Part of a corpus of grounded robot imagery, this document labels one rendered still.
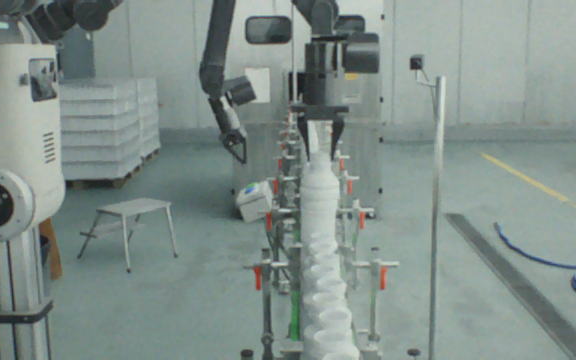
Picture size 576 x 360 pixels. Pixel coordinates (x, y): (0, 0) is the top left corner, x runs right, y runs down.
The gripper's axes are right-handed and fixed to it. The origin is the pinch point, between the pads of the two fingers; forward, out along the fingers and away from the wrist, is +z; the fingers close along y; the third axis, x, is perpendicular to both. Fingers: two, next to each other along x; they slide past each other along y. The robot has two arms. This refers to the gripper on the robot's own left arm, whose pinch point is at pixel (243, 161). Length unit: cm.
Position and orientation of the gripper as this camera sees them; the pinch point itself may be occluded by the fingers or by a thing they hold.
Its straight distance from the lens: 185.5
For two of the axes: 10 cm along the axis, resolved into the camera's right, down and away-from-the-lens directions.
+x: -9.3, 3.5, 0.9
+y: 0.2, -1.9, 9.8
